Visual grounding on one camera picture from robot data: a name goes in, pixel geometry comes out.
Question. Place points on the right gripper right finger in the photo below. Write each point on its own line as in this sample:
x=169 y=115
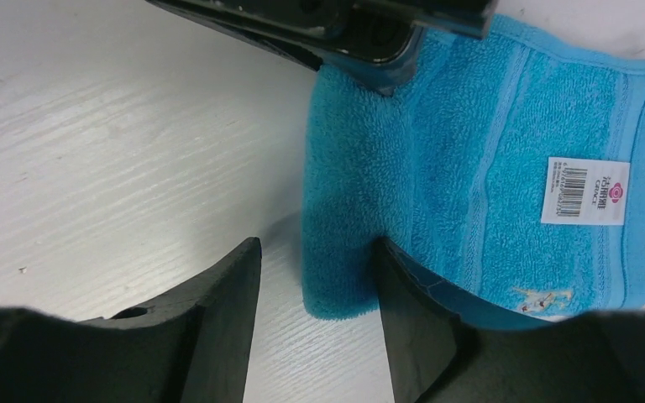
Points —
x=445 y=344

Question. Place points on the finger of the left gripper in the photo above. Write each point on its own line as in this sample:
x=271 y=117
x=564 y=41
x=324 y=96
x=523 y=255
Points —
x=376 y=42

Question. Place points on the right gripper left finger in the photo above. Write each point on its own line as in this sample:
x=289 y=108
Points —
x=190 y=344

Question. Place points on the blue towel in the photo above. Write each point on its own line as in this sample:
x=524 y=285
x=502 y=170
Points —
x=512 y=166

